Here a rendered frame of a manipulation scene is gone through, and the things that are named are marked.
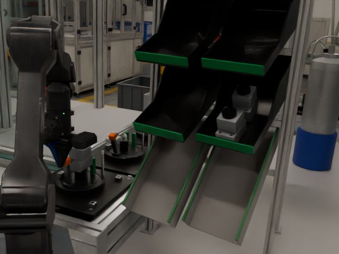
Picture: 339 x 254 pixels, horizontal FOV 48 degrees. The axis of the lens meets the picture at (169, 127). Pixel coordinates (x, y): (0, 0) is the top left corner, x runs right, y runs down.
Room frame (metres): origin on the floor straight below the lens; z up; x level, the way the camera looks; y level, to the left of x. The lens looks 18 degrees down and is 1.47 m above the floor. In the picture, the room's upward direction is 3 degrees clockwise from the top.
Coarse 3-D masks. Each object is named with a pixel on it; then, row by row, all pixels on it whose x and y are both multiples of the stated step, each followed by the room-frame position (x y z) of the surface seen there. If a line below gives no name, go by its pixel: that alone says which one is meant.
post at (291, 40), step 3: (294, 33) 1.81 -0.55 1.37; (291, 36) 1.82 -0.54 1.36; (294, 36) 1.83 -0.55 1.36; (291, 39) 1.82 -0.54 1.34; (291, 42) 1.82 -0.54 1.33; (291, 45) 1.82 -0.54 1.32; (282, 105) 1.82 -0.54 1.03; (282, 108) 1.82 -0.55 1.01; (279, 111) 1.82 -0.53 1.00; (282, 111) 1.81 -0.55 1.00; (279, 114) 1.82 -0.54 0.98; (282, 114) 1.83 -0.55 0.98; (279, 117) 1.82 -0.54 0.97
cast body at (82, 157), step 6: (72, 150) 0.96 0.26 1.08; (78, 150) 0.96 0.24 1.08; (84, 150) 0.96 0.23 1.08; (90, 150) 0.99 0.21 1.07; (72, 156) 0.96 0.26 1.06; (78, 156) 0.96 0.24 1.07; (84, 156) 0.96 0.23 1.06; (90, 156) 0.99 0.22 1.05; (72, 162) 0.95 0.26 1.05; (78, 162) 0.94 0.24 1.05; (84, 162) 0.96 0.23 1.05; (90, 162) 0.99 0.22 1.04; (72, 168) 0.95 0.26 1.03; (78, 168) 0.94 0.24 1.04; (84, 168) 0.96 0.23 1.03
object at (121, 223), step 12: (120, 132) 1.49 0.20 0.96; (96, 144) 1.33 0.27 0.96; (120, 204) 0.91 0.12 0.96; (108, 216) 0.85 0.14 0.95; (120, 216) 0.85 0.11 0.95; (132, 216) 0.92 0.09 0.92; (144, 216) 0.99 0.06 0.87; (108, 228) 0.80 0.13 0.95; (120, 228) 0.85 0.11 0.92; (132, 228) 0.92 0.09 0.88; (108, 240) 0.80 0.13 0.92; (120, 240) 0.85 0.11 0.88; (108, 252) 0.80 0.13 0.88
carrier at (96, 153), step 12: (108, 144) 1.22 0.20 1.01; (120, 144) 1.20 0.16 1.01; (132, 144) 1.24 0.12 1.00; (96, 156) 1.19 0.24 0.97; (108, 156) 1.16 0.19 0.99; (120, 156) 1.16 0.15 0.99; (132, 156) 1.16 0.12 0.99; (144, 156) 1.22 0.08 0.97; (96, 168) 1.11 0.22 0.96; (108, 168) 1.10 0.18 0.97; (120, 168) 1.10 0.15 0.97; (132, 168) 1.11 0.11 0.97
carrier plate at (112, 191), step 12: (60, 168) 1.08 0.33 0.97; (108, 180) 1.01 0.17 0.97; (132, 180) 1.02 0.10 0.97; (108, 192) 0.94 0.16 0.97; (120, 192) 0.95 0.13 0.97; (60, 204) 0.86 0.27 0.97; (72, 204) 0.87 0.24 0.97; (84, 204) 0.87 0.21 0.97; (108, 204) 0.89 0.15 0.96; (84, 216) 0.83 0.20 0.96; (96, 216) 0.84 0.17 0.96
